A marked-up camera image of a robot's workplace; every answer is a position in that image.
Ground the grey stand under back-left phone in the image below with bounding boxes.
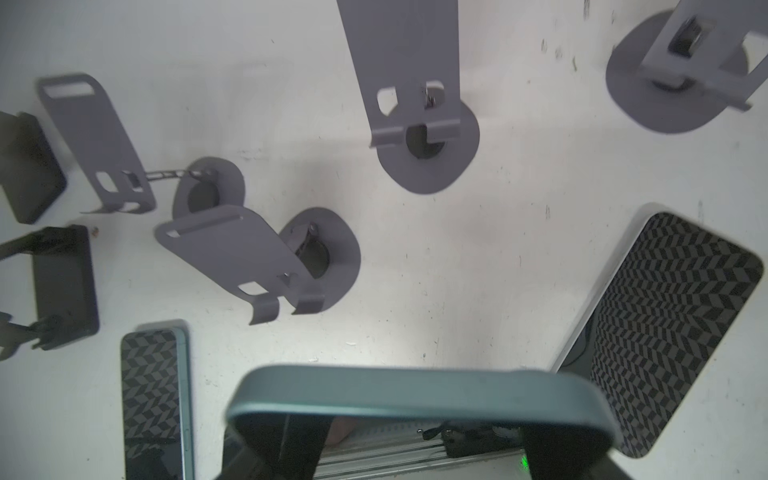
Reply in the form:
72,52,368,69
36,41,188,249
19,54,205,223
36,73,246,219

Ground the grey round phone stand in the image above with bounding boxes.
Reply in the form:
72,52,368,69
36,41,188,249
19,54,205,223
605,1,767,134

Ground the grey stand under middle phone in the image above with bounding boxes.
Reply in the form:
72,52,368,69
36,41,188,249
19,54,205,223
155,205,361,325

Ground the black stand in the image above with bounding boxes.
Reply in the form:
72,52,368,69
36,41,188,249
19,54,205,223
1,225,100,361
1,112,67,225

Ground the black phone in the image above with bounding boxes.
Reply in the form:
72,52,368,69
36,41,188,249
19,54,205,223
226,365,621,479
557,212,765,459
120,326,195,479

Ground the grey stand under back phone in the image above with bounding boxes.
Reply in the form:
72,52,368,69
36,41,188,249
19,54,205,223
337,1,480,195

